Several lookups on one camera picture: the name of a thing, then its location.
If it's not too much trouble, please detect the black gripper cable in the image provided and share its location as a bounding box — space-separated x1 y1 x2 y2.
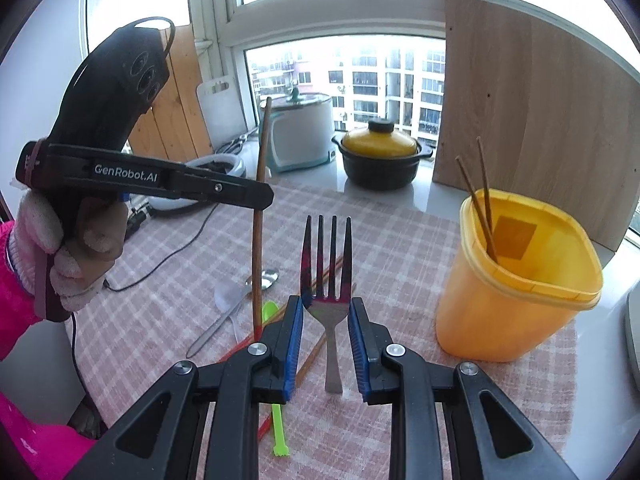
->
67 310 108 431

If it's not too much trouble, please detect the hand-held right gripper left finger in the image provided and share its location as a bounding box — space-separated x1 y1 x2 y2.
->
65 296 306 480

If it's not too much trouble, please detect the metal spoon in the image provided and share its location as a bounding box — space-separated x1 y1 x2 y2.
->
186 269 280 357

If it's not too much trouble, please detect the pink plaid tablecloth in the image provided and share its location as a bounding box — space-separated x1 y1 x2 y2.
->
65 182 578 480

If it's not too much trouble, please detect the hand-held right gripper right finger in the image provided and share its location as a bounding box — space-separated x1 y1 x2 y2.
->
348 297 581 480

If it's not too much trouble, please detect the grey round appliance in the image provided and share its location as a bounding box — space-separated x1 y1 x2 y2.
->
621 290 640 391

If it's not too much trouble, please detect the black ring light cable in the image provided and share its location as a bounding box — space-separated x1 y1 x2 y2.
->
102 200 218 293

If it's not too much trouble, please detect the person's left hand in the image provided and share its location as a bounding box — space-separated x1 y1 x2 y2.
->
14 192 128 313

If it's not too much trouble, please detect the person's pink jacket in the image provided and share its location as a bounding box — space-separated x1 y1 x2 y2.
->
0 390 96 480

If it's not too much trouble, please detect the person's left forearm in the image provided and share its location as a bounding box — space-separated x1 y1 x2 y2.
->
0 220 46 361

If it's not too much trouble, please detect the white window frame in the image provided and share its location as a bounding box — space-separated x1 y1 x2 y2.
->
185 0 493 126

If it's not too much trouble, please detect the wooden slat panel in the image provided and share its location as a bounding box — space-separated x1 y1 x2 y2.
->
127 25 213 161

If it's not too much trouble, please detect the white cutting board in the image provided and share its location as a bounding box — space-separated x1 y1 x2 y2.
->
196 75 253 153

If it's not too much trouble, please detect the clear plastic spoon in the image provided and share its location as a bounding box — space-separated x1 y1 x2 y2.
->
214 281 251 348

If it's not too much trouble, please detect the yellow plastic container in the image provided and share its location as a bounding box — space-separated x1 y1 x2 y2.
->
434 187 603 363

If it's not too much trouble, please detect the metal kitchen tool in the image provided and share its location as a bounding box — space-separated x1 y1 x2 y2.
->
215 130 261 154

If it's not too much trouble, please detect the metal fork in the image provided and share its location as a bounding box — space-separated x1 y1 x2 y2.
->
299 215 353 395

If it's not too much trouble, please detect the light wooden board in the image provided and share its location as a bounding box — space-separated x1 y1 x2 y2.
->
431 0 640 253

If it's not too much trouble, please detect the red chopstick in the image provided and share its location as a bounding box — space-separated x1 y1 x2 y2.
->
256 402 272 443
215 334 263 365

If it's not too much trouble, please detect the green plastic spoon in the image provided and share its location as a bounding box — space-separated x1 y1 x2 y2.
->
261 301 292 459

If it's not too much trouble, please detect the white ring light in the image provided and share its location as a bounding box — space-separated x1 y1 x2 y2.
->
145 154 246 216

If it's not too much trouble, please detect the black pot with yellow lid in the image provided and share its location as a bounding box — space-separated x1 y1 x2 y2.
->
331 117 435 192

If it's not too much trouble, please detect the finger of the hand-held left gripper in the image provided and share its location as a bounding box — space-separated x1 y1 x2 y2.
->
170 161 275 211

